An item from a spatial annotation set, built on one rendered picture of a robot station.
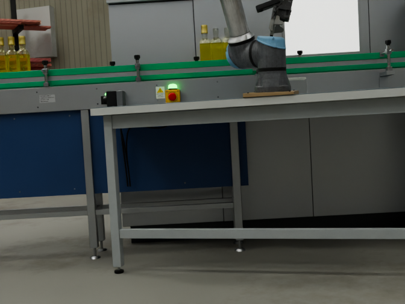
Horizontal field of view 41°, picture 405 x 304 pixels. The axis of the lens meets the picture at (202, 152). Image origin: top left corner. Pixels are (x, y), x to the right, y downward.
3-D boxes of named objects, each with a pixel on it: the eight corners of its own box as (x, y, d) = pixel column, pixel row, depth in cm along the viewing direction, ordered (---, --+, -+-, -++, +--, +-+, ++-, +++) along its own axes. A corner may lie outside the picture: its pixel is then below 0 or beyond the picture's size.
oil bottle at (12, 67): (21, 90, 290) (18, 37, 288) (18, 90, 284) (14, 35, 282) (11, 91, 290) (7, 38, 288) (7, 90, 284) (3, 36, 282)
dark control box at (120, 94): (126, 108, 271) (125, 91, 270) (123, 107, 263) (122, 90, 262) (109, 108, 271) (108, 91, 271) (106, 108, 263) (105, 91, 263)
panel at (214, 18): (361, 54, 298) (358, -9, 296) (362, 53, 295) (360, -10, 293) (197, 64, 299) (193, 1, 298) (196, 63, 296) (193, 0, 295)
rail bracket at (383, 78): (387, 87, 280) (386, 43, 278) (398, 85, 263) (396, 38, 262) (378, 87, 280) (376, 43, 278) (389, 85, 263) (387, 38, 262)
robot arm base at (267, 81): (289, 91, 218) (288, 66, 217) (252, 93, 222) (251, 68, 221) (292, 90, 233) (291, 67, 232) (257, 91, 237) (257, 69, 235)
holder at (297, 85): (298, 99, 279) (297, 84, 278) (307, 96, 251) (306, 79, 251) (264, 101, 279) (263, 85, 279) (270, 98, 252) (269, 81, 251)
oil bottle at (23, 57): (32, 90, 289) (28, 37, 288) (29, 89, 284) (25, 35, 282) (21, 90, 290) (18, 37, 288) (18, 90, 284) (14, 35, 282)
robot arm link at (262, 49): (275, 67, 218) (274, 32, 216) (249, 69, 227) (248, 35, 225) (292, 67, 226) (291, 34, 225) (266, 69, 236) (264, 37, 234)
